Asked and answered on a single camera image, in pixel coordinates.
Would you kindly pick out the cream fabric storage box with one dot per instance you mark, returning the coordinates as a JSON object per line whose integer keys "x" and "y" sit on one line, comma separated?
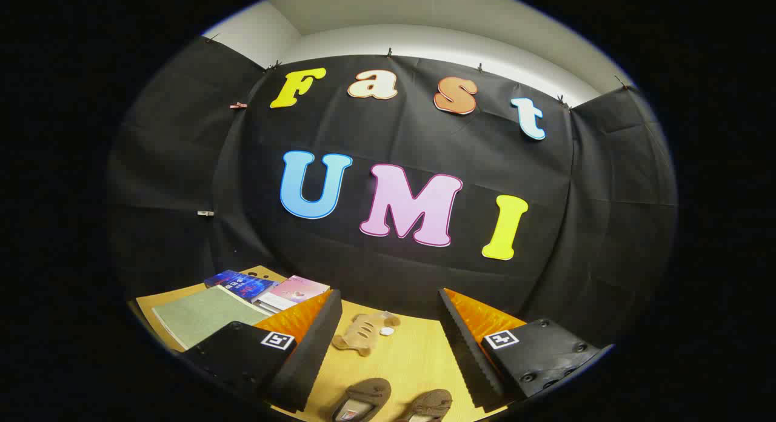
{"x": 200, "y": 316}

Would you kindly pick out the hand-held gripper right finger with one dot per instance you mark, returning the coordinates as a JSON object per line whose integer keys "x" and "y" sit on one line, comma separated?
{"x": 470, "y": 361}

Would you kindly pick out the blue book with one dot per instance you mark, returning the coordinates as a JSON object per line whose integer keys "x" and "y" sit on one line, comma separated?
{"x": 239, "y": 282}

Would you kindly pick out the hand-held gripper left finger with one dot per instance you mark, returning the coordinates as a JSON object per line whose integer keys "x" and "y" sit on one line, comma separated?
{"x": 306, "y": 361}

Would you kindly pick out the beige plush toy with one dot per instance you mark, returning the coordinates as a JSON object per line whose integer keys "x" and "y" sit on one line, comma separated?
{"x": 364, "y": 336}

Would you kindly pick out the pink book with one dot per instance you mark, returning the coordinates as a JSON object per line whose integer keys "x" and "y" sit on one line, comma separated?
{"x": 297, "y": 290}

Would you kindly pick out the brown fuzzy shoe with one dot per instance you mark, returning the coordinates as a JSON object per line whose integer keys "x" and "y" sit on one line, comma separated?
{"x": 429, "y": 404}
{"x": 364, "y": 396}

